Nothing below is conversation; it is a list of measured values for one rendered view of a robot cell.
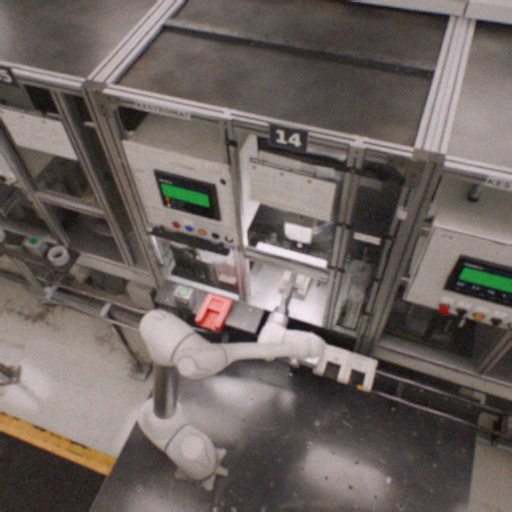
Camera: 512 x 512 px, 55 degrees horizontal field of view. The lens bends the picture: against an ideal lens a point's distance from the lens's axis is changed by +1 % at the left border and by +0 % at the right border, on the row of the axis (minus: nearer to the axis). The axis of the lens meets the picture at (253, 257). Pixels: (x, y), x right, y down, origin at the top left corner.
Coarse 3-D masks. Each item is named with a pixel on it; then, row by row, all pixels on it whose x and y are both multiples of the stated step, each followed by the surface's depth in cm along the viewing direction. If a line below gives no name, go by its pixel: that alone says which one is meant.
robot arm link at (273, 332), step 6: (270, 324) 218; (276, 324) 218; (264, 330) 217; (270, 330) 216; (276, 330) 215; (282, 330) 215; (264, 336) 215; (270, 336) 213; (276, 336) 213; (282, 336) 212; (258, 342) 215; (264, 342) 213; (270, 342) 212; (276, 342) 212; (282, 342) 211
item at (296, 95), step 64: (192, 0) 198; (256, 0) 196; (320, 0) 194; (384, 0) 184; (448, 0) 176; (128, 64) 171; (192, 64) 172; (256, 64) 170; (320, 64) 169; (448, 64) 162; (320, 128) 148; (384, 128) 148; (384, 256) 176
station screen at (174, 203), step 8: (160, 184) 185; (168, 184) 183; (176, 184) 181; (200, 192) 180; (208, 192) 178; (168, 200) 191; (176, 200) 189; (184, 200) 187; (208, 200) 182; (176, 208) 193; (184, 208) 191; (192, 208) 189; (200, 208) 187; (208, 208) 186; (208, 216) 190
